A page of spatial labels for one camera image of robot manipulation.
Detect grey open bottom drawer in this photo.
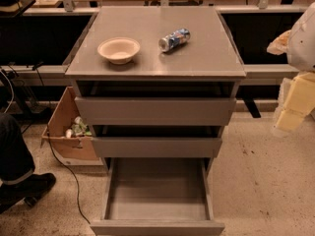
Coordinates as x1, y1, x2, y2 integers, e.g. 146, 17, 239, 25
91, 158, 224, 236

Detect beige paper bowl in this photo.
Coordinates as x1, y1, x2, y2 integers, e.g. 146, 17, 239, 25
97, 37, 140, 65

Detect blue silver redbull can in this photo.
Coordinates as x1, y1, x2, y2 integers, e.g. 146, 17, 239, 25
158, 29, 190, 52

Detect black floor cable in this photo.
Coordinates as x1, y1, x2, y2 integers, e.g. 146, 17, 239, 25
32, 62, 92, 225

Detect grey top drawer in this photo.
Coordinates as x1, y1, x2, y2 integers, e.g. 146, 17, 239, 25
75, 97, 236, 126

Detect black shoe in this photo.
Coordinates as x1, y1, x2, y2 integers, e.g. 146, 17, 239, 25
0, 173, 56, 213

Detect grey middle drawer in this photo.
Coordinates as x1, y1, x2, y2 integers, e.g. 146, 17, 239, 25
92, 138, 222, 158

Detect person's dark trouser leg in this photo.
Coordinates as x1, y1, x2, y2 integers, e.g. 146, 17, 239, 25
0, 113, 35, 185

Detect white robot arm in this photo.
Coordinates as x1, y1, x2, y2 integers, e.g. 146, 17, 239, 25
267, 3, 315, 137

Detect grey drawer cabinet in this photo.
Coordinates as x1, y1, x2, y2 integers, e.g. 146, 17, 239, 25
66, 6, 246, 161

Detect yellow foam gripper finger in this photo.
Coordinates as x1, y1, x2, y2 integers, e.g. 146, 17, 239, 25
272, 72, 315, 137
267, 30, 291, 55

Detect brown cardboard box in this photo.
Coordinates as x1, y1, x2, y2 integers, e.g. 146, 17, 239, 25
42, 87, 98, 162

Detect crumpled items in box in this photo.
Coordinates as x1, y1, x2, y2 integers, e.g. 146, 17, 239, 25
65, 116, 92, 138

